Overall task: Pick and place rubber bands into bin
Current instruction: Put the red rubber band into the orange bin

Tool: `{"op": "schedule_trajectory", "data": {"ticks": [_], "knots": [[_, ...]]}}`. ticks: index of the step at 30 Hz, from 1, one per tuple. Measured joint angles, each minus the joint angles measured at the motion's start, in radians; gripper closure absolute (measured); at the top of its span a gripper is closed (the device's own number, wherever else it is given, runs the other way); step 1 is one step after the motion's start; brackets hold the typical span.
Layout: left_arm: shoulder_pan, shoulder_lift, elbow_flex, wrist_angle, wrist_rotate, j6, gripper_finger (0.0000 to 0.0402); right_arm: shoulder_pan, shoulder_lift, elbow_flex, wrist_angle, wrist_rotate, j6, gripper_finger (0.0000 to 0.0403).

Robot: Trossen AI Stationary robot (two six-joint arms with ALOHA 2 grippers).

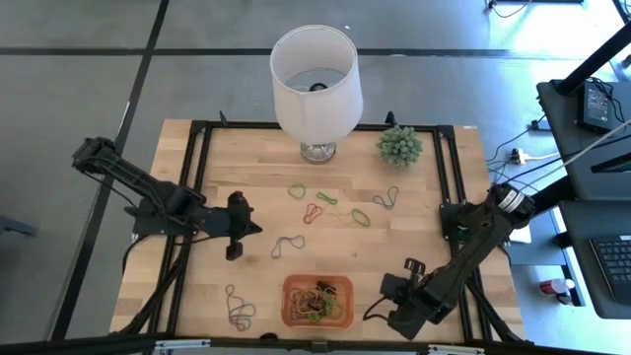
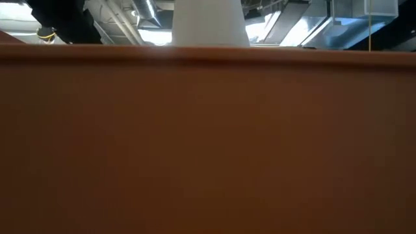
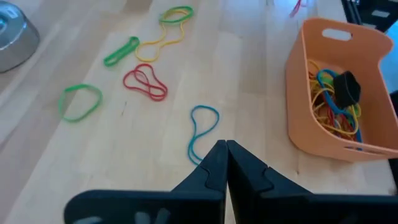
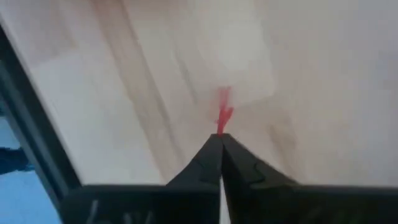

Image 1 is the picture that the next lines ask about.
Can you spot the red white bottle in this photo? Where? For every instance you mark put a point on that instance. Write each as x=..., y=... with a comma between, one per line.
x=554, y=287

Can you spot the pale yellow rubber band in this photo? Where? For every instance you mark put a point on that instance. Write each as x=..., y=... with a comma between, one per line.
x=340, y=213

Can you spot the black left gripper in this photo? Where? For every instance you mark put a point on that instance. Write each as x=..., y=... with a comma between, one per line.
x=227, y=222

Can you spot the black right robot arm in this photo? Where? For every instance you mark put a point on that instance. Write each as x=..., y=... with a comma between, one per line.
x=473, y=246

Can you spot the long purple rubber band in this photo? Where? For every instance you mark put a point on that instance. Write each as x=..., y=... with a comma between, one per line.
x=229, y=296

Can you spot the black power adapter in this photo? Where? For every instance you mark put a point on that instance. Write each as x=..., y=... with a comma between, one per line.
x=597, y=106

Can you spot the white shade table lamp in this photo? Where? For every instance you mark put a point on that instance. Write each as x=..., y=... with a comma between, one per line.
x=315, y=113

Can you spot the green rubber band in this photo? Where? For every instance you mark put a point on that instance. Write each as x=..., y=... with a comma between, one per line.
x=326, y=198
x=360, y=213
x=291, y=192
x=335, y=308

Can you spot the red rubber band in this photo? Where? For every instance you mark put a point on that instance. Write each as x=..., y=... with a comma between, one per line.
x=306, y=217

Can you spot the grey blue rubber band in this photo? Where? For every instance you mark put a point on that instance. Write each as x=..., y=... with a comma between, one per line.
x=283, y=239

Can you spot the black table-level camera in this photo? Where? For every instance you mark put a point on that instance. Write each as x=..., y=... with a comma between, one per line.
x=268, y=336

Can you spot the black desk with keyboard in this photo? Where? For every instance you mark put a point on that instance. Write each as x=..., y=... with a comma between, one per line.
x=581, y=276

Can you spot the white box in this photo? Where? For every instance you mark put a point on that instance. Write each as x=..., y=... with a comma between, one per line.
x=521, y=235

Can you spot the black diagonal pole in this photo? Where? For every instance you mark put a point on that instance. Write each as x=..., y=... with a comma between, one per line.
x=591, y=59

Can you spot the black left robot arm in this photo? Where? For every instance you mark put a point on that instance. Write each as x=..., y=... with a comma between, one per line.
x=148, y=190

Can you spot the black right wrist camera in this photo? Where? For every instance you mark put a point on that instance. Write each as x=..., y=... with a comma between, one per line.
x=394, y=287

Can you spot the white power plug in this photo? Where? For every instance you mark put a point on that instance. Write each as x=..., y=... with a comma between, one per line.
x=518, y=156

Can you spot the green artificial plant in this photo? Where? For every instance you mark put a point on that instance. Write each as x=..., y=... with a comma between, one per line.
x=399, y=145

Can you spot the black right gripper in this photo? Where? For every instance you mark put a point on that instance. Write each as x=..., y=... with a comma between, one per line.
x=414, y=315

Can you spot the black rig beam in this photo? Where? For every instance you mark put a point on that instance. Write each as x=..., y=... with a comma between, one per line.
x=98, y=345

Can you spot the black keyboard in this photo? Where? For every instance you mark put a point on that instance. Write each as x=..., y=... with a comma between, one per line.
x=613, y=266

